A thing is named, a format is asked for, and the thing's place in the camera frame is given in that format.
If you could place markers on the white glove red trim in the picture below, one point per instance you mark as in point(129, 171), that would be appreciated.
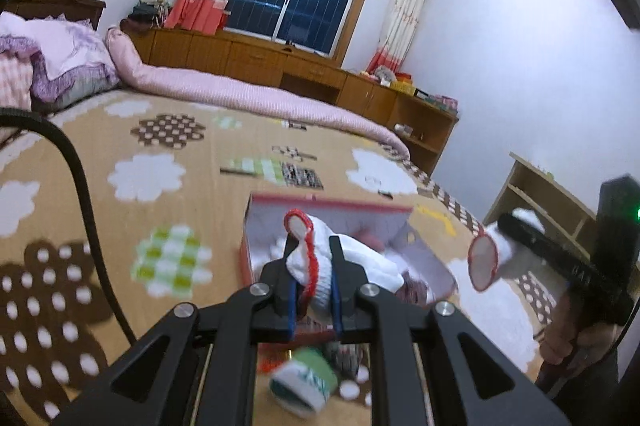
point(350, 256)
point(522, 267)

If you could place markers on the person's right hand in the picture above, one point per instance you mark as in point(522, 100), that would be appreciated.
point(565, 341)

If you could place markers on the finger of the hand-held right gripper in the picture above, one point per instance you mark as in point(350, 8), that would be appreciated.
point(530, 238)

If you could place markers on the pink rolled quilt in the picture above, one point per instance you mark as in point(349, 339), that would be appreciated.
point(225, 89)

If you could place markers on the pile of folded clothes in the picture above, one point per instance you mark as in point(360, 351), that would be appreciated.
point(145, 11)

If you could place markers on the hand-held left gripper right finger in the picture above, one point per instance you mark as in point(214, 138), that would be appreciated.
point(336, 311)

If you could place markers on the white patterned cloth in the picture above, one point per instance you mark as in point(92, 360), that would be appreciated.
point(385, 74)

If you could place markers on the long wooden cabinet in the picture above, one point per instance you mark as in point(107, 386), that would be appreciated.
point(250, 56)

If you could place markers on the white roll green label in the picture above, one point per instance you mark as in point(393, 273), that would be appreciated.
point(305, 381)

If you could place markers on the row of colourful boxes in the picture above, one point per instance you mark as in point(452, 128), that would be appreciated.
point(446, 103)

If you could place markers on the yellow storage box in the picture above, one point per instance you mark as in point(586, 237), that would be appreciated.
point(402, 87)

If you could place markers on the purple ruffled pillow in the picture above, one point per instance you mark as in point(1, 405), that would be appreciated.
point(65, 51)

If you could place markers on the red white cardboard box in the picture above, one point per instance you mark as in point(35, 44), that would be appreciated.
point(360, 221)

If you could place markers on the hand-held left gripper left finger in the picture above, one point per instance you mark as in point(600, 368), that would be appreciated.
point(292, 311)

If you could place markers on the light wooden shelf unit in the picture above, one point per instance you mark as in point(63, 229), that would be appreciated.
point(540, 191)

